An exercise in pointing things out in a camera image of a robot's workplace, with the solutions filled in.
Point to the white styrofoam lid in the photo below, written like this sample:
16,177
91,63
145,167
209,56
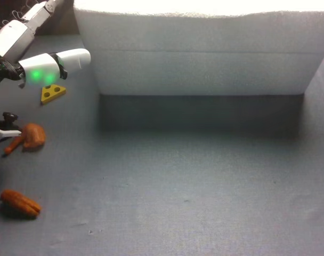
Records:
204,32

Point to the orange elongated toy food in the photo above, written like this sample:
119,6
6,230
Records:
20,204

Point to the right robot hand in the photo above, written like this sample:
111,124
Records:
12,42

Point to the yellow toy cheese wedge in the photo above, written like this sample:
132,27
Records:
51,94

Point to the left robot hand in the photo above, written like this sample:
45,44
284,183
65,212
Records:
12,42

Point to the grey table cloth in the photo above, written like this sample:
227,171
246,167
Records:
178,186

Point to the toy chicken drumstick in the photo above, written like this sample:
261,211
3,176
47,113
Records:
32,134

